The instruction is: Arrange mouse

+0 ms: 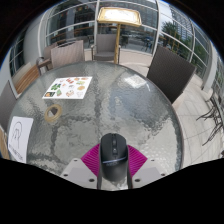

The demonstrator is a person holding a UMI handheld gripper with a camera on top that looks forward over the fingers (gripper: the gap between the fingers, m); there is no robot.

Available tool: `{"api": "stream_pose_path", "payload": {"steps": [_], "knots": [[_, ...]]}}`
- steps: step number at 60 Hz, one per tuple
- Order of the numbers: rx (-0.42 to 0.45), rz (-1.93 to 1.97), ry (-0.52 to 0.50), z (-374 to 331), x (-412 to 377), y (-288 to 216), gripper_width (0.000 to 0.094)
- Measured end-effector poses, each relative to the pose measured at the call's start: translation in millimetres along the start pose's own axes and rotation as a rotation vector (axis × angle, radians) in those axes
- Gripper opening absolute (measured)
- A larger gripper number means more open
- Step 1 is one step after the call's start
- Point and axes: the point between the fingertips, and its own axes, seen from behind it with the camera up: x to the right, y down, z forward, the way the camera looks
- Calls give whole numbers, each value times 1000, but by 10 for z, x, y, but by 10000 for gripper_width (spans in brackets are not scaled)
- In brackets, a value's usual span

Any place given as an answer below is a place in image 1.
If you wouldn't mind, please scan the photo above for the black computer mouse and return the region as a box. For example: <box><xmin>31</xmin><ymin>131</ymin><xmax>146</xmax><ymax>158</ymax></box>
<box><xmin>99</xmin><ymin>132</ymin><xmax>130</xmax><ymax>183</ymax></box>

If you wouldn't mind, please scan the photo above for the green metal folding table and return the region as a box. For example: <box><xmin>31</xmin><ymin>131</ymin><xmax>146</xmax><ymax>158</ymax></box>
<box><xmin>196</xmin><ymin>88</ymin><xmax>224</xmax><ymax>148</ymax></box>

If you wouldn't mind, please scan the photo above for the white printed mouse pad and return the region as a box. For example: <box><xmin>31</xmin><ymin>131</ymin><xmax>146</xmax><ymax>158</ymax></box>
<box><xmin>7</xmin><ymin>115</ymin><xmax>34</xmax><ymax>164</ymax></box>

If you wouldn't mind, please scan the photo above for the colourful laminated menu sheet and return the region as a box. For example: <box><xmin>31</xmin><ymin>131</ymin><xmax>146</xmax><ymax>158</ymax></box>
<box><xmin>42</xmin><ymin>76</ymin><xmax>93</xmax><ymax>100</ymax></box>

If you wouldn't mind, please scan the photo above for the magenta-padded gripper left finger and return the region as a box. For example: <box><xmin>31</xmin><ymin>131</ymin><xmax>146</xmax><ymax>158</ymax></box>
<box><xmin>59</xmin><ymin>143</ymin><xmax>103</xmax><ymax>190</ymax></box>

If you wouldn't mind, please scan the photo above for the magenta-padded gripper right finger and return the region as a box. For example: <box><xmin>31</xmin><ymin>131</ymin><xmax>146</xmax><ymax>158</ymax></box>
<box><xmin>126</xmin><ymin>144</ymin><xmax>167</xmax><ymax>189</ymax></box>

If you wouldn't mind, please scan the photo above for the brown table centre ring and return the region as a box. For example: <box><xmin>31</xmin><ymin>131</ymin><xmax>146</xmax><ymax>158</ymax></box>
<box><xmin>44</xmin><ymin>103</ymin><xmax>63</xmax><ymax>124</ymax></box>

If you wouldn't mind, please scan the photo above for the brown wicker armchair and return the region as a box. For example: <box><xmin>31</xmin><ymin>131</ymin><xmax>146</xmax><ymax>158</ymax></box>
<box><xmin>35</xmin><ymin>41</ymin><xmax>56</xmax><ymax>75</ymax></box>

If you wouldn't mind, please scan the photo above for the gold menu display stand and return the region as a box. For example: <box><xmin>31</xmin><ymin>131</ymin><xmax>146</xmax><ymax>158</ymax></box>
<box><xmin>96</xmin><ymin>7</ymin><xmax>143</xmax><ymax>64</ymax></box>

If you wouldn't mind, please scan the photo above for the wooden slatted bench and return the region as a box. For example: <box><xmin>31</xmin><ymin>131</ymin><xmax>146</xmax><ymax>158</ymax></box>
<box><xmin>0</xmin><ymin>128</ymin><xmax>10</xmax><ymax>160</ymax></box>
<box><xmin>11</xmin><ymin>63</ymin><xmax>42</xmax><ymax>95</ymax></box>

